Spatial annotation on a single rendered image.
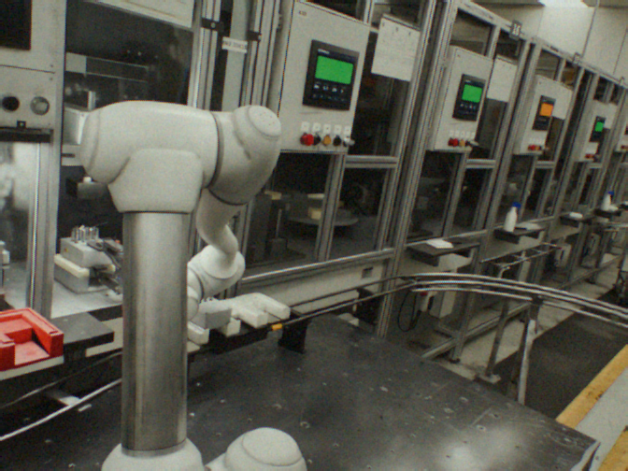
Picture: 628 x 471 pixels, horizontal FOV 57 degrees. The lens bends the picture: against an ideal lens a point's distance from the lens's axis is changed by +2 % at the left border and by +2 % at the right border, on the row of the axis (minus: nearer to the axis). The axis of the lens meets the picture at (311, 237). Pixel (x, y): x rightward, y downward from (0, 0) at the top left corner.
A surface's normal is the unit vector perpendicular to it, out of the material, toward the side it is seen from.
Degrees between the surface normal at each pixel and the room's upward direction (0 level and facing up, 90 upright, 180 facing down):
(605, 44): 90
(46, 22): 90
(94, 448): 0
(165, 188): 78
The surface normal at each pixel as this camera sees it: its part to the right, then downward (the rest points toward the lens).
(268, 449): 0.25, -0.95
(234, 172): 0.43, 0.76
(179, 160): 0.60, 0.11
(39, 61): 0.75, 0.28
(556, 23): -0.64, 0.09
